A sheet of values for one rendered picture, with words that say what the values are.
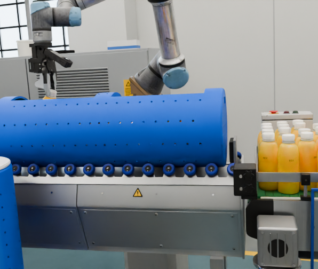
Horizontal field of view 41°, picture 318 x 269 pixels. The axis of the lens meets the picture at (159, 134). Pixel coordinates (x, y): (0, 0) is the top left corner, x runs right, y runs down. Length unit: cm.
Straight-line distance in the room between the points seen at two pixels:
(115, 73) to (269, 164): 208
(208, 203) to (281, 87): 291
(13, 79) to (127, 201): 243
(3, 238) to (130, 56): 206
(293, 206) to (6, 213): 91
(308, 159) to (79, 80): 234
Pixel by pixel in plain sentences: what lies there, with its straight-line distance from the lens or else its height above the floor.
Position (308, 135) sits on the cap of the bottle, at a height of 108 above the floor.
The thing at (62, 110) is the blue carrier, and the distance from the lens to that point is 157.
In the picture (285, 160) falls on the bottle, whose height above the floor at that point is 101.
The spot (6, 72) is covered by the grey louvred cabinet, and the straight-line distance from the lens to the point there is 383.
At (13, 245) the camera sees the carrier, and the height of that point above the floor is 76.
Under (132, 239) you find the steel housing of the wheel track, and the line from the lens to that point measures 164.
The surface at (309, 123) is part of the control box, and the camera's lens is 180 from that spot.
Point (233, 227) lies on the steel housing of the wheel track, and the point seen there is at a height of 76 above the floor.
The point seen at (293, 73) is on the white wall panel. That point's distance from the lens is 426.
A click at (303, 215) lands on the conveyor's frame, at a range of 139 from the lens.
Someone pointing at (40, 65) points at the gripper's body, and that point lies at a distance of 175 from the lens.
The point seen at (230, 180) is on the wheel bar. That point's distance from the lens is 147.
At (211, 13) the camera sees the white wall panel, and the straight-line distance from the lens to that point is 437.
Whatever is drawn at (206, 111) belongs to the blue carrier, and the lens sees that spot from 142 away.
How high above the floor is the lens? 134
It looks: 10 degrees down
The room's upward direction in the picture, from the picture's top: 3 degrees counter-clockwise
